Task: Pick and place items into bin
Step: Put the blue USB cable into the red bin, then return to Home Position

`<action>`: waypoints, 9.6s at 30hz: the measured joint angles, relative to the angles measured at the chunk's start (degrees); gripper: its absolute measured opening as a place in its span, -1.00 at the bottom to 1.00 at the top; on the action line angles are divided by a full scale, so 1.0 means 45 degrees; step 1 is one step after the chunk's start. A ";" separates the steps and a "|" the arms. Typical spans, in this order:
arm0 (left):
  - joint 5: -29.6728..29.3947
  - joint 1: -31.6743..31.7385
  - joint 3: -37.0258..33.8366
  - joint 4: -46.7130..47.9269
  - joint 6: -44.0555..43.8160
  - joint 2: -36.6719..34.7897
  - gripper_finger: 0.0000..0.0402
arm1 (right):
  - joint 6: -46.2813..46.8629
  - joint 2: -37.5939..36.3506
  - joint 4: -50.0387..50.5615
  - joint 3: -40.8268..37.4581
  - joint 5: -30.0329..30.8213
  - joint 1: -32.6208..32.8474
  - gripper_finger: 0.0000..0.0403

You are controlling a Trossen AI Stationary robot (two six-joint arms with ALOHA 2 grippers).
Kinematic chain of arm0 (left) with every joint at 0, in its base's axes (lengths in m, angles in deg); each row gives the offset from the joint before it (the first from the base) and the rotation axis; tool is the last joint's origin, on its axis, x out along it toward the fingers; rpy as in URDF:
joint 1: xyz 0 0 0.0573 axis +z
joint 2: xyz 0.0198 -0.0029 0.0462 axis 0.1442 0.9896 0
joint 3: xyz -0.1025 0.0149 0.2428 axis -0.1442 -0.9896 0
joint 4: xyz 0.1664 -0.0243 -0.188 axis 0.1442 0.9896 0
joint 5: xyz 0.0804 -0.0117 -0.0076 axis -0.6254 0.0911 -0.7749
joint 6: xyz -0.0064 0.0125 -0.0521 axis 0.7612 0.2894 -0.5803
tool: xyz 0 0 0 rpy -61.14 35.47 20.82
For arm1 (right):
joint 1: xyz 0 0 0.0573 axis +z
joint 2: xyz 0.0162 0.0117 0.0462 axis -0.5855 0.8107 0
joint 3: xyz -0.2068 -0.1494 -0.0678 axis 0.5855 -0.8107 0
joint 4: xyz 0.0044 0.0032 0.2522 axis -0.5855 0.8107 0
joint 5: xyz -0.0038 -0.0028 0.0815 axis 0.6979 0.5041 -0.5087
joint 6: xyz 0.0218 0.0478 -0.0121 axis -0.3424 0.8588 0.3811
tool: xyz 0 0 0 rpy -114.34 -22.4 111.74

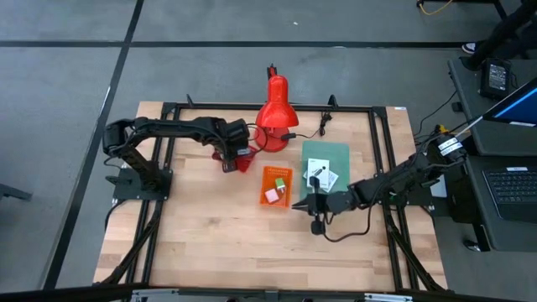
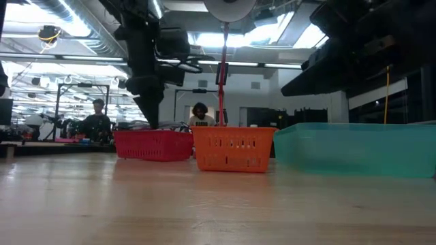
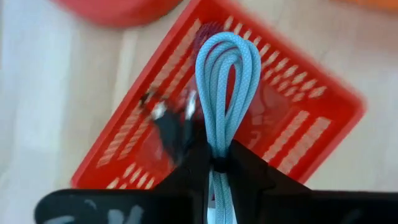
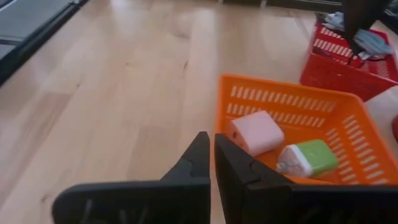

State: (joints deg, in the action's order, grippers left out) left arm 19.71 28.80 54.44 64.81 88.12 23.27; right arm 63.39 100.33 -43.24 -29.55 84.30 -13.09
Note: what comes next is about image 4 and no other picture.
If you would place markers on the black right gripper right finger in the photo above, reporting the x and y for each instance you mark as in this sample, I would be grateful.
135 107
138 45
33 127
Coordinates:
280 205

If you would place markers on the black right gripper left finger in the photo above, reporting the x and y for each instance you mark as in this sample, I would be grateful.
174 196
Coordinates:
140 202

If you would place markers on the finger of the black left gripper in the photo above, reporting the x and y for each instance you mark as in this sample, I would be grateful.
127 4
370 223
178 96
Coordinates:
362 21

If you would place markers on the green charger plug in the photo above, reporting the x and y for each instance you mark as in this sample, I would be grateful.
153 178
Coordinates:
317 157

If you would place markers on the pink charger plug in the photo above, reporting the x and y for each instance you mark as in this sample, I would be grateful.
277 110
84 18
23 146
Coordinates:
258 132

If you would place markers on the red plastic basket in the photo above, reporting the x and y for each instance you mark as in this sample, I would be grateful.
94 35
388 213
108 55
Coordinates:
335 76

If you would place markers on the orange plastic basket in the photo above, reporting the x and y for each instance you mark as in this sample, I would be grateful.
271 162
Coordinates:
357 149

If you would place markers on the red desk lamp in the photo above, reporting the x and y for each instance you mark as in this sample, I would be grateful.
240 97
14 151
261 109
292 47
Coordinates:
396 127

